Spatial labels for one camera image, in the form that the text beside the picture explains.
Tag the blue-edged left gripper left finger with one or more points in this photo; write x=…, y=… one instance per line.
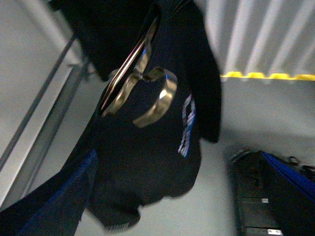
x=55, y=207

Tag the blue-edged left gripper right finger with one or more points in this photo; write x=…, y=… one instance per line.
x=291, y=196

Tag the black printed t-shirt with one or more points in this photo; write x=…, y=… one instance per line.
x=140, y=166

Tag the grey metal clothes rack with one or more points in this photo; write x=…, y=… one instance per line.
x=24, y=163

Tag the black equipment case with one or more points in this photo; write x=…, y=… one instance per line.
x=254, y=216

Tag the yellow floor strip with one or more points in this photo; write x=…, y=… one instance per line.
x=273, y=76

